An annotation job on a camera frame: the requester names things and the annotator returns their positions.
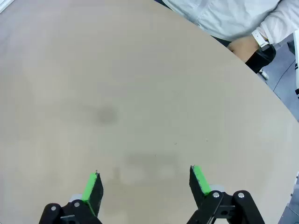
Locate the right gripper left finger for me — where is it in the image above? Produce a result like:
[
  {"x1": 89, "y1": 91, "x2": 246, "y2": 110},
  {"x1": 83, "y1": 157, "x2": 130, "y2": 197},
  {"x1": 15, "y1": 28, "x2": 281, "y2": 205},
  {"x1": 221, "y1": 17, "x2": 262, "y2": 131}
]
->
[{"x1": 38, "y1": 171, "x2": 105, "y2": 224}]

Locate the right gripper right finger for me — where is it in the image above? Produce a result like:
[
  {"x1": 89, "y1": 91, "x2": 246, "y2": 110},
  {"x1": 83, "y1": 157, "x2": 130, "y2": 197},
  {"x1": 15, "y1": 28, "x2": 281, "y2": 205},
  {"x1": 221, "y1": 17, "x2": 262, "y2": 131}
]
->
[{"x1": 186, "y1": 165, "x2": 266, "y2": 224}]

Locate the person's left hand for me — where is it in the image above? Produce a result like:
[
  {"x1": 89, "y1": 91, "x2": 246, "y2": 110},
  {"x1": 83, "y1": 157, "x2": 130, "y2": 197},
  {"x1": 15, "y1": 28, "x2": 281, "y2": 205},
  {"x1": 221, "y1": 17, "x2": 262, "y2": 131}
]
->
[{"x1": 228, "y1": 36, "x2": 260, "y2": 63}]

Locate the black chair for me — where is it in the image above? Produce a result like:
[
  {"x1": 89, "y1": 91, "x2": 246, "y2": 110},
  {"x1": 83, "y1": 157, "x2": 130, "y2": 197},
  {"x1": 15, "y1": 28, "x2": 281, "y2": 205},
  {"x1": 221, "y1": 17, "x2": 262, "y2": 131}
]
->
[{"x1": 244, "y1": 44, "x2": 277, "y2": 81}]

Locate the thin black floor cable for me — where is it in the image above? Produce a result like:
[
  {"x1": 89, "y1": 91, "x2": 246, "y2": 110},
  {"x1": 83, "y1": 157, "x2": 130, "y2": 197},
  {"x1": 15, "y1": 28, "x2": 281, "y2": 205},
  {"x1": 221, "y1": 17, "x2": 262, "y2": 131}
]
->
[{"x1": 272, "y1": 60, "x2": 297, "y2": 92}]

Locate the white wristwatch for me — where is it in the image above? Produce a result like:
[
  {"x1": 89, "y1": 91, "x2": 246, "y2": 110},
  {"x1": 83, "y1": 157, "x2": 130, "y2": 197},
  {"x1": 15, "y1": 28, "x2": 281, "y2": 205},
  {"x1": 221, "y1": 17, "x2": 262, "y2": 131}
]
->
[{"x1": 251, "y1": 27, "x2": 270, "y2": 49}]

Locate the person's torso in white jacket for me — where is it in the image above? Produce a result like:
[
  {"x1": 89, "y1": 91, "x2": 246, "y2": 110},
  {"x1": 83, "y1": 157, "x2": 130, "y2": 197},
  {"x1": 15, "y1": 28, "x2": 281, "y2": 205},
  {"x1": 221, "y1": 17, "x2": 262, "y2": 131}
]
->
[{"x1": 162, "y1": 0, "x2": 283, "y2": 42}]

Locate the white table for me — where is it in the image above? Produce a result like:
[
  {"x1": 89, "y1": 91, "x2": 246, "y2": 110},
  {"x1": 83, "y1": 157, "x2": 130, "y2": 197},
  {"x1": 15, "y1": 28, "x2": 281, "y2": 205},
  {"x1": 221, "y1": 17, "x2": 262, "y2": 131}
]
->
[{"x1": 286, "y1": 30, "x2": 299, "y2": 100}]

